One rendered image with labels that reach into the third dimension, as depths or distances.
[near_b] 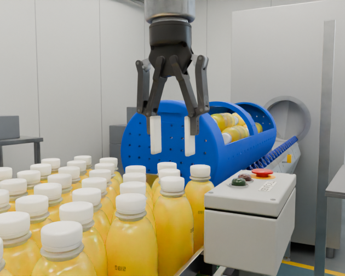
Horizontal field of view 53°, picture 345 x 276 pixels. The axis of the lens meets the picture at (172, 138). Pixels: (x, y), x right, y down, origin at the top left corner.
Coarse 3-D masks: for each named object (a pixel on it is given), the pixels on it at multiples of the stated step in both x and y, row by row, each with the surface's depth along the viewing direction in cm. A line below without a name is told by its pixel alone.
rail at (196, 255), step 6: (198, 252) 57; (192, 258) 55; (198, 258) 57; (186, 264) 53; (192, 264) 54; (198, 264) 57; (180, 270) 51; (186, 270) 52; (192, 270) 54; (198, 270) 57
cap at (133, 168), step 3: (132, 165) 68; (135, 165) 68; (138, 165) 68; (126, 168) 66; (129, 168) 66; (132, 168) 65; (135, 168) 65; (138, 168) 65; (141, 168) 66; (144, 168) 66; (126, 171) 66; (129, 171) 65; (132, 171) 65; (135, 171) 65; (138, 171) 65; (141, 171) 66; (144, 171) 66
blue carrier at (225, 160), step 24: (144, 120) 92; (168, 120) 90; (264, 120) 164; (144, 144) 93; (168, 144) 90; (216, 144) 85; (240, 144) 104; (264, 144) 139; (216, 168) 85; (240, 168) 114
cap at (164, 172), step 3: (159, 171) 63; (162, 171) 62; (165, 171) 62; (168, 171) 62; (171, 171) 62; (174, 171) 62; (177, 171) 63; (159, 174) 63; (162, 174) 62; (165, 174) 62; (168, 174) 62; (171, 174) 62; (174, 174) 62; (177, 174) 63; (159, 177) 63
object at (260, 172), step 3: (252, 171) 59; (255, 171) 58; (258, 171) 58; (261, 171) 58; (264, 171) 58; (267, 171) 58; (270, 171) 58; (258, 174) 59; (261, 174) 58; (264, 174) 58; (267, 174) 58; (270, 174) 58
